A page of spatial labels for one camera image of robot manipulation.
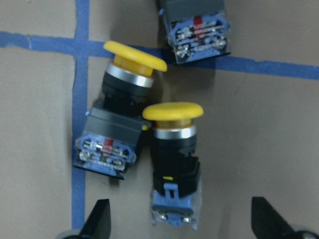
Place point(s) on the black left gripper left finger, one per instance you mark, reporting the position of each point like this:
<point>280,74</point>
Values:
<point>98,224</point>

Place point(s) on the green button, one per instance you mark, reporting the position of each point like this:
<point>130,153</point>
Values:
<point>195,29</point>

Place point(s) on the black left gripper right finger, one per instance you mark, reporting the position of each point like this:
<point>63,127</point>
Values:
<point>267,223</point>

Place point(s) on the yellow button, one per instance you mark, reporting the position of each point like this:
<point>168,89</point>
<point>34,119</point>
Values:
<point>114,131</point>
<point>176,193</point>

